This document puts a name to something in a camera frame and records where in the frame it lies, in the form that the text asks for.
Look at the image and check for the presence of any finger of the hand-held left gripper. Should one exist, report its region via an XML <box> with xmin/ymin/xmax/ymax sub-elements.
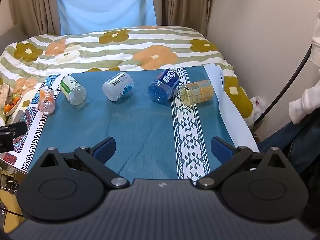
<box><xmin>0</xmin><ymin>121</ymin><xmax>27</xmax><ymax>153</ymax></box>

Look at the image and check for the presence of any person's white sweater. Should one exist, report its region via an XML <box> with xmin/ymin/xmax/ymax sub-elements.
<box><xmin>288</xmin><ymin>12</ymin><xmax>320</xmax><ymax>125</ymax></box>

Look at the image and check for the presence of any white plastic bag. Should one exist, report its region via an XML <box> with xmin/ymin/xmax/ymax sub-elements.
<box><xmin>249</xmin><ymin>96</ymin><xmax>266</xmax><ymax>121</ymax></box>

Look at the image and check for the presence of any beige curtain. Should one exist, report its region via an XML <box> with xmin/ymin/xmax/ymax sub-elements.
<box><xmin>6</xmin><ymin>0</ymin><xmax>62</xmax><ymax>39</ymax></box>
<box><xmin>156</xmin><ymin>0</ymin><xmax>214</xmax><ymax>39</ymax></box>

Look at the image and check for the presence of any black curved hose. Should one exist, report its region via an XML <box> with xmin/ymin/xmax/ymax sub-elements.
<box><xmin>253</xmin><ymin>43</ymin><xmax>313</xmax><ymax>128</ymax></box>

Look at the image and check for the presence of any white sheet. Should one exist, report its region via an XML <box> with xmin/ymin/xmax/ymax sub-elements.
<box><xmin>202</xmin><ymin>64</ymin><xmax>260</xmax><ymax>153</ymax></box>

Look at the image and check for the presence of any blue tablecloth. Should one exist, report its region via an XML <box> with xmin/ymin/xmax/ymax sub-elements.
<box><xmin>26</xmin><ymin>66</ymin><xmax>237</xmax><ymax>181</ymax></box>

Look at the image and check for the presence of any yellow clear plastic bottle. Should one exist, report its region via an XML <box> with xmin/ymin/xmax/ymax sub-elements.
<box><xmin>179</xmin><ymin>80</ymin><xmax>214</xmax><ymax>106</ymax></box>

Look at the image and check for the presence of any cardboard box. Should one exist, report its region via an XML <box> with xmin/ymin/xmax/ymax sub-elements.
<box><xmin>0</xmin><ymin>189</ymin><xmax>23</xmax><ymax>221</ymax></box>

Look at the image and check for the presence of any green label clear bottle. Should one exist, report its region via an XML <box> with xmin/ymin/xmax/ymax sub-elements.
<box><xmin>59</xmin><ymin>76</ymin><xmax>87</xmax><ymax>106</ymax></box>

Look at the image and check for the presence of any person's blue jeans leg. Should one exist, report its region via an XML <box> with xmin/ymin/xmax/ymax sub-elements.
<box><xmin>259</xmin><ymin>120</ymin><xmax>320</xmax><ymax>173</ymax></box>

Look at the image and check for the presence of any light blue sheer curtain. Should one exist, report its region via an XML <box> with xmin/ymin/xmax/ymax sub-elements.
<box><xmin>55</xmin><ymin>0</ymin><xmax>158</xmax><ymax>35</ymax></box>

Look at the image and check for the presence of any white label plastic bottle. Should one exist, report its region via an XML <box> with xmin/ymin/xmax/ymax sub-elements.
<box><xmin>102</xmin><ymin>72</ymin><xmax>134</xmax><ymax>102</ymax></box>

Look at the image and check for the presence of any grey bed headboard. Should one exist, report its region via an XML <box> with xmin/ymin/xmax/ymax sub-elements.
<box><xmin>0</xmin><ymin>23</ymin><xmax>26</xmax><ymax>46</ymax></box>

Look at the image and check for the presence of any blue plastic bottle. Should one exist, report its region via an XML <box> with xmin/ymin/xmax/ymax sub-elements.
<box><xmin>147</xmin><ymin>69</ymin><xmax>181</xmax><ymax>103</ymax></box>

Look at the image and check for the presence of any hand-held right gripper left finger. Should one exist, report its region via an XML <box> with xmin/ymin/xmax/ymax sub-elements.
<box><xmin>39</xmin><ymin>137</ymin><xmax>130</xmax><ymax>191</ymax></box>

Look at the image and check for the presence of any patterned white border cloth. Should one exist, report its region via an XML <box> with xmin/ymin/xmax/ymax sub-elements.
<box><xmin>4</xmin><ymin>73</ymin><xmax>73</xmax><ymax>173</ymax></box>

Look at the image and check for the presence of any dish of small fruits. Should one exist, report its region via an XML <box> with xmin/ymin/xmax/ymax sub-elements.
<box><xmin>0</xmin><ymin>84</ymin><xmax>25</xmax><ymax>117</ymax></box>

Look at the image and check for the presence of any floral striped blanket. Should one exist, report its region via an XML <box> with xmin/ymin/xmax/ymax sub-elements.
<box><xmin>0</xmin><ymin>25</ymin><xmax>254</xmax><ymax>128</ymax></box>

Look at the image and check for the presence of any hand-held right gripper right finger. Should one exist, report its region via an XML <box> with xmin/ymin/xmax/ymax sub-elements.
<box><xmin>195</xmin><ymin>137</ymin><xmax>288</xmax><ymax>190</ymax></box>

